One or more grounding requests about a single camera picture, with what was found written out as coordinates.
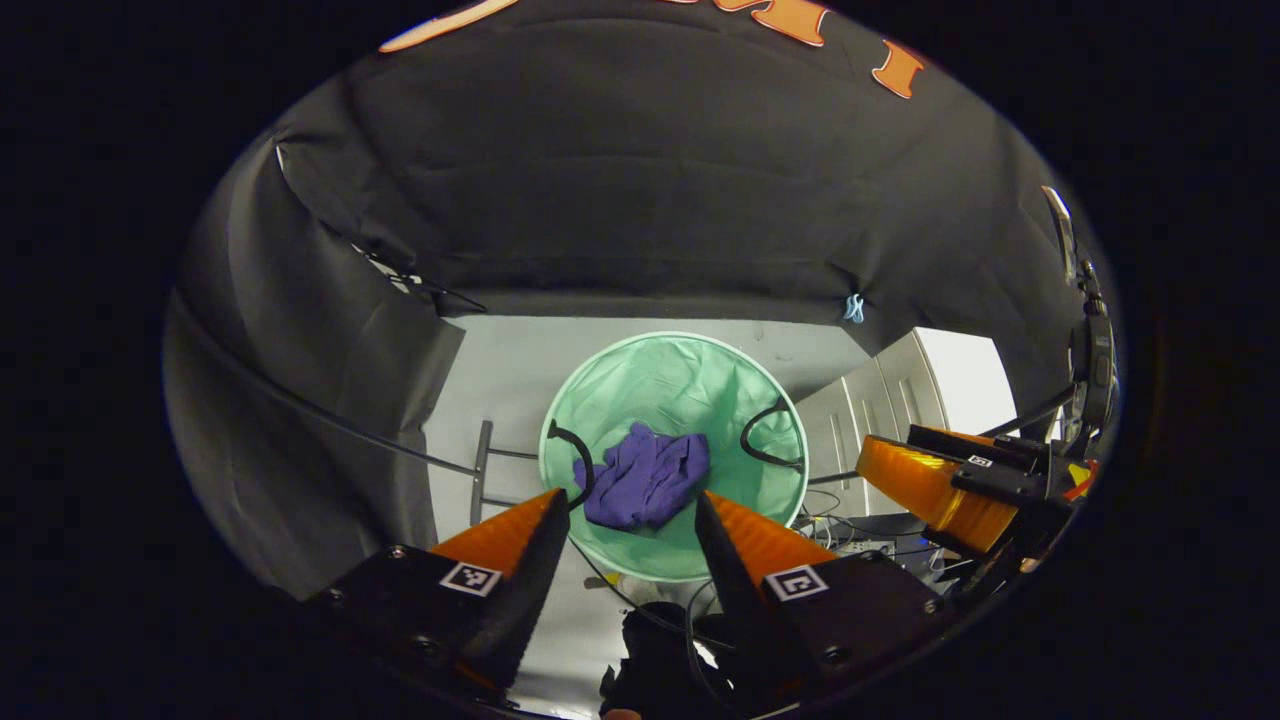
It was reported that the thin black cable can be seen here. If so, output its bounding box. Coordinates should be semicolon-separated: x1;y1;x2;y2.
568;535;741;701

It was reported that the tangle of black cables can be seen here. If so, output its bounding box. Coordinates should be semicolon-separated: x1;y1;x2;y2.
790;488;961;581

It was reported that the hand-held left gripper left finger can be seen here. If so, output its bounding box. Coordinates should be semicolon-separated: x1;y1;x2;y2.
300;488;571;701

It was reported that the green laundry hamper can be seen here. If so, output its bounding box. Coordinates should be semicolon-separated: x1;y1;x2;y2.
538;331;811;583

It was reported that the purple shirt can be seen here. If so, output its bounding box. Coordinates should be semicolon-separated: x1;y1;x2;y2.
572;422;711;531

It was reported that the black backdrop cloth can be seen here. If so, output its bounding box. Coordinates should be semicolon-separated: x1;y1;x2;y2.
163;0;1111;601

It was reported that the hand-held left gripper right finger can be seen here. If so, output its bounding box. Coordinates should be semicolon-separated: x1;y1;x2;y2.
695;490;946;701

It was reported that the person's black shoe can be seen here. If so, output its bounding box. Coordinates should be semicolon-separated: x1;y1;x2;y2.
600;600;736;719

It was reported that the white cabinet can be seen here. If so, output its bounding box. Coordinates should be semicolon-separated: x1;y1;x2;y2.
795;328;1019;521

